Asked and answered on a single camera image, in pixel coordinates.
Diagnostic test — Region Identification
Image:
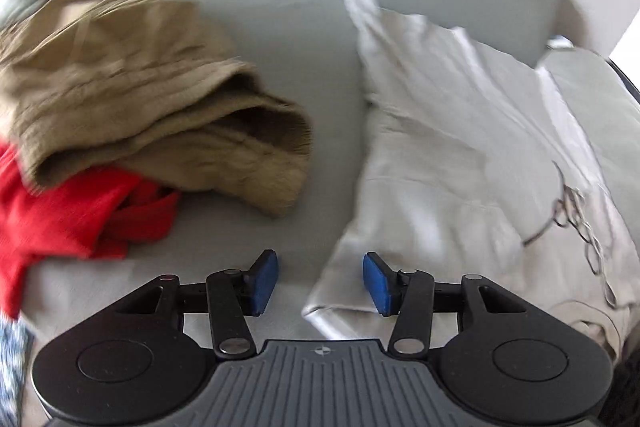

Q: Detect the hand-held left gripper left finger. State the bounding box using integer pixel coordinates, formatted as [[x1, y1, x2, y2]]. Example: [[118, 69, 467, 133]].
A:
[[107, 249, 279, 358]]

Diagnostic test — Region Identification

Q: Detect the red garment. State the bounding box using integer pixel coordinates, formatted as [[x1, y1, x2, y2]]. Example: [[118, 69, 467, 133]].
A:
[[0, 142, 181, 320]]

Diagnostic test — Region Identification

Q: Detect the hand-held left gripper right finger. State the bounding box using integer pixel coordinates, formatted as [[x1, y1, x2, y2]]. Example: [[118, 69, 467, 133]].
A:
[[363, 252, 538, 358]]

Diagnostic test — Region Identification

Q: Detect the white printed garment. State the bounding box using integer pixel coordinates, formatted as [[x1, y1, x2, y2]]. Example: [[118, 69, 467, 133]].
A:
[[302, 0, 640, 358]]

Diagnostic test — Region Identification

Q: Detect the tan khaki garment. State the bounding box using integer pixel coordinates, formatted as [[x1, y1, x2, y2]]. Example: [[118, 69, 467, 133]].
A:
[[0, 0, 313, 218]]

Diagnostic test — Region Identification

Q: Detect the grey sofa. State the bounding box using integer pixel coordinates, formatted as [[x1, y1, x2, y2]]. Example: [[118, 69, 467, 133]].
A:
[[0, 0, 640, 427]]

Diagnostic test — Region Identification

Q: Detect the blue white patterned rug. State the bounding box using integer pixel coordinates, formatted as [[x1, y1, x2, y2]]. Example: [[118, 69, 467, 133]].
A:
[[0, 317, 38, 427]]

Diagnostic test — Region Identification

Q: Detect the metal sofa bracket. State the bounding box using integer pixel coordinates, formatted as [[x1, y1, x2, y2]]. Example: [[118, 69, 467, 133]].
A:
[[545, 34, 576, 54]]

